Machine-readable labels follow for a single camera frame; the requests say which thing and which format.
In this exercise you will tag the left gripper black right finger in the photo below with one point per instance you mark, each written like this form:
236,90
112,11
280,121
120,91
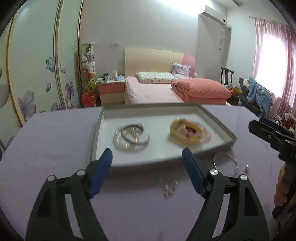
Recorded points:
231,210

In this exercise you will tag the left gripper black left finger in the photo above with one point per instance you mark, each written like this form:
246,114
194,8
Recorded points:
49,219

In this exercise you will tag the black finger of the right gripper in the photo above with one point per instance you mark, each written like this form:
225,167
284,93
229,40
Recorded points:
276,126
268,134

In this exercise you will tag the thin silver bangle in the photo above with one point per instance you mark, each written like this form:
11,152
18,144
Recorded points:
226,164

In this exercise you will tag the pearl cluster earrings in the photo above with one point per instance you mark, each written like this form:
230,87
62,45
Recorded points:
168,187

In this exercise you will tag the yellow wrist watch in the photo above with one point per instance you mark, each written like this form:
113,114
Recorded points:
186,131

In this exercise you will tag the grey shallow cardboard tray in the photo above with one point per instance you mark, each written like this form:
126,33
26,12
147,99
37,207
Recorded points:
156,119

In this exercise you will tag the wide silver cuff bangle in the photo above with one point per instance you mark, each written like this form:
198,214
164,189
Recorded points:
131,133

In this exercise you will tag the single pearl earring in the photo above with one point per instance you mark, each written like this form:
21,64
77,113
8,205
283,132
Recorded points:
246,169

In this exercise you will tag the right hand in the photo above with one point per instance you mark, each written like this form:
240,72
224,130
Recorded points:
281,189

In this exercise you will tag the pink curtain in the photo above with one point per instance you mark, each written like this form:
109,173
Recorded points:
274,63

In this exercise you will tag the blue plush robe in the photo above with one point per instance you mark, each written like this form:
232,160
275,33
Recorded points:
255,97

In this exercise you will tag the dark wooden chair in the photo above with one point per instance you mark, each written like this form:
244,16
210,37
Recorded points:
226,76

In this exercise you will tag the salmon folded duvet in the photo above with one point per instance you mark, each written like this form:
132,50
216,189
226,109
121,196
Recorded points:
202,91

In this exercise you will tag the purple patterned pillow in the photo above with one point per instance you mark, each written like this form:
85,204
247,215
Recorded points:
180,69

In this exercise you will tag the white air conditioner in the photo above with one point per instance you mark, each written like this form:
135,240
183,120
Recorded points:
215,16

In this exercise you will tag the red waste bin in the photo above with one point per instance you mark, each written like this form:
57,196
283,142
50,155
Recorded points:
89,99

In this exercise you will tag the floral white pillow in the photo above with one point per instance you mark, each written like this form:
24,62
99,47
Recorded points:
156,77

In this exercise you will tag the pink beige nightstand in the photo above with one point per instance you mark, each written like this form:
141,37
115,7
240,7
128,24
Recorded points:
111,92

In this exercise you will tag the bed with pink sheet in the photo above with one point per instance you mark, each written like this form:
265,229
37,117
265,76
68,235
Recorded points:
151,60

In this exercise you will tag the plush toy tower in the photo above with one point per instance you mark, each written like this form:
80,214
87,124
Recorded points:
88,67

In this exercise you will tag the floral sliding wardrobe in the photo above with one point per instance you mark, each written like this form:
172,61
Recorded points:
39,63

